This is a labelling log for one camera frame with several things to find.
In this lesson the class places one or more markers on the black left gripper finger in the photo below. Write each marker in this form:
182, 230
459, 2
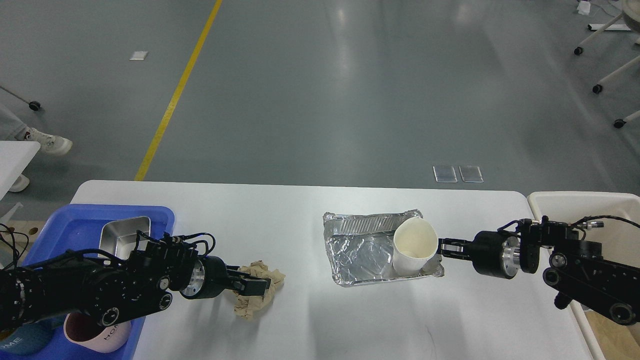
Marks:
234, 274
249, 288

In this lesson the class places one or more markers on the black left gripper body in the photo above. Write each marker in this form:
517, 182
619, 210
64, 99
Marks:
210, 277

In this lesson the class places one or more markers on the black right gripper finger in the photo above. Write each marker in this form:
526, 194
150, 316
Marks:
453, 243
459, 253

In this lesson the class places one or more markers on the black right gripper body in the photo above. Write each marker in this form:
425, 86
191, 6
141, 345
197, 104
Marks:
495, 254

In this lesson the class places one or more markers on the brown paper napkin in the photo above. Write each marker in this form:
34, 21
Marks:
246, 306

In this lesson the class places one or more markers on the white paper cup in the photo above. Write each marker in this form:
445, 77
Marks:
414, 242

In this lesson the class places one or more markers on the aluminium foil tray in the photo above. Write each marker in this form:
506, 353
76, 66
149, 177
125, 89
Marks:
360, 249

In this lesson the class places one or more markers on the stainless steel rectangular container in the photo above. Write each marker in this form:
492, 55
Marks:
118, 237

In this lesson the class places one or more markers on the pink mug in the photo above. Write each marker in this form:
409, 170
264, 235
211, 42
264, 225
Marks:
82, 330

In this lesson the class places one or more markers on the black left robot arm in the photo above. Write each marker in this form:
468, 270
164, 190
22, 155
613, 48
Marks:
110, 290

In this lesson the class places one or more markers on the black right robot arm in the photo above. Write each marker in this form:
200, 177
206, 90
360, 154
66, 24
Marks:
577, 269

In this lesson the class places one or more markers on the right clear floor plate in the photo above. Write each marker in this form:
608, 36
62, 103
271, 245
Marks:
471, 173

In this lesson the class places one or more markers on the clear floor plate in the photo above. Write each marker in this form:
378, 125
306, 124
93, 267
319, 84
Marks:
471, 173
445, 174

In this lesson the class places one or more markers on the left clear floor plate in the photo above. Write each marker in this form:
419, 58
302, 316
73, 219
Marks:
445, 174

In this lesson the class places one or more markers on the white plastic bin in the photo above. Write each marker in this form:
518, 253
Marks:
605, 339

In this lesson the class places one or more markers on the blue plastic tray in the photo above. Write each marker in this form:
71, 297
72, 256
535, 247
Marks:
79, 226

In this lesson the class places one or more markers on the blue mug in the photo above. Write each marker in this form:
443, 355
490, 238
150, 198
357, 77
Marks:
30, 338

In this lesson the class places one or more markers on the white side table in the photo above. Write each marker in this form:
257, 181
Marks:
14, 158

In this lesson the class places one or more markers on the white paper scrap on floor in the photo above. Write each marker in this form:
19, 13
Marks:
139, 55

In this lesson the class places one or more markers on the black caster left stand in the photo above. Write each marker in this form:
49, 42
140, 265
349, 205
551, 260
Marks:
32, 104

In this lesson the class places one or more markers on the person in grey trousers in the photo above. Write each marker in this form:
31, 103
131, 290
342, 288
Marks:
12, 128

